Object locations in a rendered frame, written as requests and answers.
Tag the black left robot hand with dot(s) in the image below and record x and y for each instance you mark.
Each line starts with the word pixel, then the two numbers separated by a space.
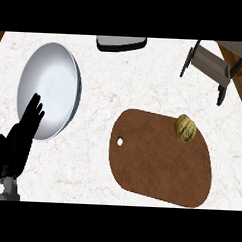
pixel 22 135

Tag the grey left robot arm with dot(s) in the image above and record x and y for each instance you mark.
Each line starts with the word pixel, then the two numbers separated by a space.
pixel 7 190

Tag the brown wooden cutting board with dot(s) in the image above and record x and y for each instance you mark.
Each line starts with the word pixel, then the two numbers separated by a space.
pixel 157 161

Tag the grey tiered basket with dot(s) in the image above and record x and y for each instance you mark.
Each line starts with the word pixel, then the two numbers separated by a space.
pixel 211 65

